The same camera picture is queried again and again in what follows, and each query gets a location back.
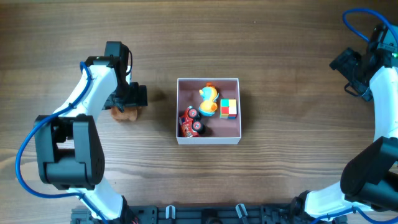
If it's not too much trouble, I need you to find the brown plush toy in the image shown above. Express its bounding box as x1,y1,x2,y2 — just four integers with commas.
110,106,141,121

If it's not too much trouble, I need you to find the yellow duck toy blue hat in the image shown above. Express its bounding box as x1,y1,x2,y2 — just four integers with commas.
199,82,219,116

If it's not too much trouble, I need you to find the red toy fire truck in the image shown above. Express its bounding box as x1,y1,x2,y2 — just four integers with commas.
178,106,205,138

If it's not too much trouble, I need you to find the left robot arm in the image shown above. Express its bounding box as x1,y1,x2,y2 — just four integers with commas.
33,41,147,223

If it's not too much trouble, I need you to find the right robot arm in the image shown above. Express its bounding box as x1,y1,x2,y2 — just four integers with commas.
288,24,397,223

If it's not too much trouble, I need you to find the left blue cable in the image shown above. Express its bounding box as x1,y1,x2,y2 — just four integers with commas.
15,60,109,224

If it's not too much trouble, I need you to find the multicolour puzzle cube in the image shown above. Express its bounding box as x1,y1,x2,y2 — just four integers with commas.
220,99,238,119

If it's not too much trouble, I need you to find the white box pink interior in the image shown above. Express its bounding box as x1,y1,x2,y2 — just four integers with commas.
175,78,242,145

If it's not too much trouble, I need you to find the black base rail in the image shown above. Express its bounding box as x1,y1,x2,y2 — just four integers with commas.
70,203,349,224

